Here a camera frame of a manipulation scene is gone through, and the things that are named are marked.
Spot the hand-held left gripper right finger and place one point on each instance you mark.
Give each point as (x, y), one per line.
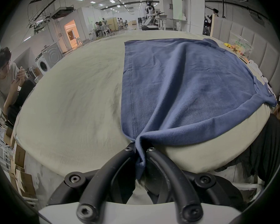
(170, 174)

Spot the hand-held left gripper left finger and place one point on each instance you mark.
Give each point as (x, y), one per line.
(107, 171)

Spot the dark blue shirt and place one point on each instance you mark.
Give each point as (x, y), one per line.
(177, 87)

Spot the bed with beige sheet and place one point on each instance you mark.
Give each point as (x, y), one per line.
(79, 97)

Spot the stack of cardboard cartons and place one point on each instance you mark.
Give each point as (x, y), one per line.
(16, 162)

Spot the white washing machine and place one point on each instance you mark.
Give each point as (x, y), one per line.
(49, 58)

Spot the group of people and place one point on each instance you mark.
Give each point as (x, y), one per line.
(109, 26)

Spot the clear plastic bag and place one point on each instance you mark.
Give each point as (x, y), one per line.
(239, 45)

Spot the white table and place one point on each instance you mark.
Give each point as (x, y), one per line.
(169, 22)

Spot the grey padded headboard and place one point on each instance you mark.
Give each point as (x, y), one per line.
(252, 43)

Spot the white humanoid robot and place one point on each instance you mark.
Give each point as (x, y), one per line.
(150, 14)

